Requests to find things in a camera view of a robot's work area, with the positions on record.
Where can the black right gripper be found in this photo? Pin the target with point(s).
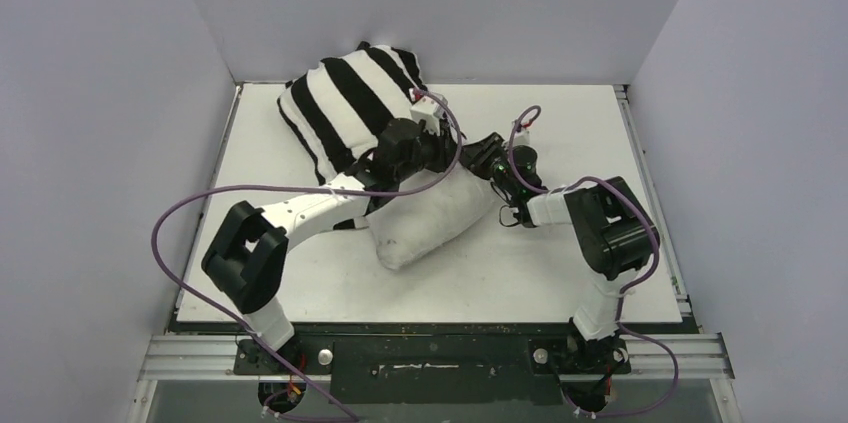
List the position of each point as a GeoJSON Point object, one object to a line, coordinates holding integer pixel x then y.
{"type": "Point", "coordinates": [482, 151]}

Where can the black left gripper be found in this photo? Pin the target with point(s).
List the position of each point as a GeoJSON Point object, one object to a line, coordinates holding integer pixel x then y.
{"type": "Point", "coordinates": [445, 148]}

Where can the white pillow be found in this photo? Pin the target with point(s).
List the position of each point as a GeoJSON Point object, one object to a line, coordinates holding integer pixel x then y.
{"type": "Point", "coordinates": [410, 227]}

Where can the black white striped pillowcase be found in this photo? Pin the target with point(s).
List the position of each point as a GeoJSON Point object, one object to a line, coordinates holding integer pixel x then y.
{"type": "Point", "coordinates": [337, 110]}

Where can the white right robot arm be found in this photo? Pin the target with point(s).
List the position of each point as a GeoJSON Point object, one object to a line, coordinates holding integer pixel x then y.
{"type": "Point", "coordinates": [615, 236]}

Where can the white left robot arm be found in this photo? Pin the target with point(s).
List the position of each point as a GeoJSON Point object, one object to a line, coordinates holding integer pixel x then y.
{"type": "Point", "coordinates": [246, 258]}

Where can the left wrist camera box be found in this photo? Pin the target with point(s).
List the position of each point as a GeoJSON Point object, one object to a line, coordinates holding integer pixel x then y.
{"type": "Point", "coordinates": [427, 107]}

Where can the black metal base rail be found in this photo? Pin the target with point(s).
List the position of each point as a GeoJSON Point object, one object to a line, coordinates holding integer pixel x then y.
{"type": "Point", "coordinates": [402, 372]}

